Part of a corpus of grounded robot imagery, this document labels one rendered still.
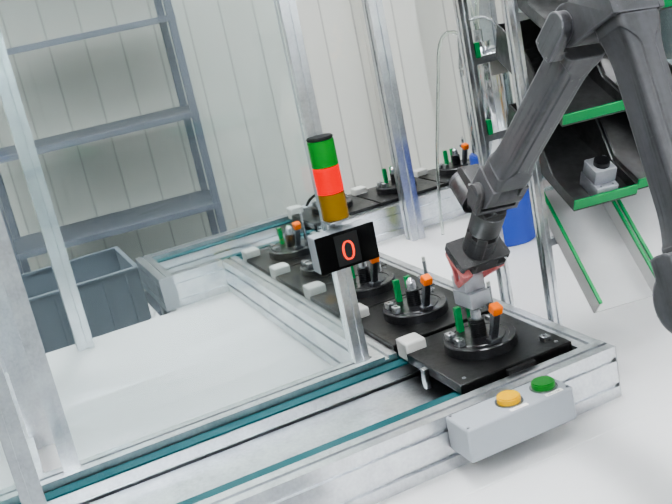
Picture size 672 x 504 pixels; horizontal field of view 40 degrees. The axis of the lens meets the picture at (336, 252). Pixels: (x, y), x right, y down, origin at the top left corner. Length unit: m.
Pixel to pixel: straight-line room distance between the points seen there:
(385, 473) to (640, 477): 0.40
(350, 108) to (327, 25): 0.53
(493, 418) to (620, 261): 0.50
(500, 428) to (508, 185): 0.39
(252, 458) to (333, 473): 0.21
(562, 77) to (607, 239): 0.65
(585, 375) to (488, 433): 0.26
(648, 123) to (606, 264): 0.73
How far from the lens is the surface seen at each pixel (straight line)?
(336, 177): 1.66
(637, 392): 1.77
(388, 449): 1.52
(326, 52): 5.76
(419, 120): 5.80
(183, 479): 1.65
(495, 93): 2.58
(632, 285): 1.84
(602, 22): 1.19
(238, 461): 1.65
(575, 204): 1.73
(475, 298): 1.70
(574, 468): 1.56
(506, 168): 1.45
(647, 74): 1.17
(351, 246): 1.69
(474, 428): 1.50
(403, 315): 1.92
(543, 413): 1.57
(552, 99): 1.33
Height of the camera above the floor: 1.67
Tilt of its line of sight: 16 degrees down
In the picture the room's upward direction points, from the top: 12 degrees counter-clockwise
